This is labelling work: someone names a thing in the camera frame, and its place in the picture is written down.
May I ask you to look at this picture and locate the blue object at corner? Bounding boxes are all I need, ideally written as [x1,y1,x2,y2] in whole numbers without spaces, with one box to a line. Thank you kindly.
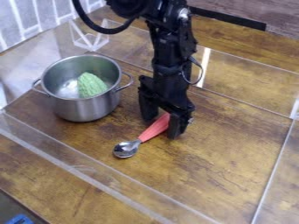
[4,214,33,224]

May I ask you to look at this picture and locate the stainless steel pot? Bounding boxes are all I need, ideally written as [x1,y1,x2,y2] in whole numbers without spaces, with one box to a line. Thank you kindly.
[32,54,133,123]

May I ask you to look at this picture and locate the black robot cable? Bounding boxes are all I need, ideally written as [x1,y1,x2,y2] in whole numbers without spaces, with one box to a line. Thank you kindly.
[70,0,204,86]

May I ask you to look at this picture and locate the clear acrylic corner bracket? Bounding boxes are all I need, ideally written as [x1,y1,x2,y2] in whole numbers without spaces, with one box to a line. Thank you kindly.
[69,21,108,52]

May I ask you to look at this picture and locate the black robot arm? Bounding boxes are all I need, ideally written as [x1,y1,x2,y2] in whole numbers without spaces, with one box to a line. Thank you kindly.
[106,0,197,139]

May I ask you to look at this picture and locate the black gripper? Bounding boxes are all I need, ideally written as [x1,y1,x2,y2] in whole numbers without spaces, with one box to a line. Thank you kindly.
[138,62,194,139]

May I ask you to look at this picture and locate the pink handled metal spoon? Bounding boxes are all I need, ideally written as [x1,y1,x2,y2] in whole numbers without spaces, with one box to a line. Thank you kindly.
[113,113,170,158]

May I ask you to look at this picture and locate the green bumpy toy vegetable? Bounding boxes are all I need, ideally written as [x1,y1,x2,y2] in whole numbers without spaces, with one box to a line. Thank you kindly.
[77,72,108,98]

